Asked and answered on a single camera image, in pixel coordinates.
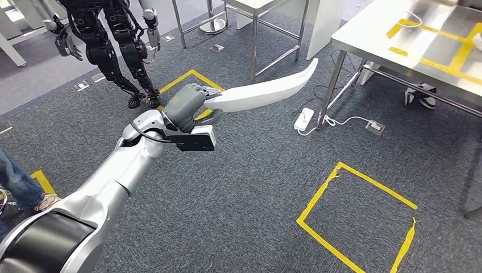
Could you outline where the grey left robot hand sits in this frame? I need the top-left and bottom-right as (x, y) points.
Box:
(163, 83), (223, 134)

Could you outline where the steel workbench table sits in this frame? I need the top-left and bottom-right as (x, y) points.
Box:
(317, 0), (482, 220)

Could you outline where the black humanoid robot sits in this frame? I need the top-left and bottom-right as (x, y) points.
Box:
(41, 0), (163, 110)

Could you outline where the white power strip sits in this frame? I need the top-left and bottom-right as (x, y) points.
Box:
(293, 107), (315, 133)

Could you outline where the person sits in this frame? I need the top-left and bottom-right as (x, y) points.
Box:
(0, 148), (62, 242)
(405, 83), (438, 110)

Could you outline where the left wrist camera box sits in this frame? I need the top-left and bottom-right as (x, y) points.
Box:
(165, 125), (217, 152)

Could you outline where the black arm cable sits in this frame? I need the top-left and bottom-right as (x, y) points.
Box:
(128, 119), (181, 144)

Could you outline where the chrome round pedestal base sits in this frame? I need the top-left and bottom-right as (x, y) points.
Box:
(198, 0), (228, 36)

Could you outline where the white power cable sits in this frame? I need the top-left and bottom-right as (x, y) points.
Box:
(297, 114), (372, 137)

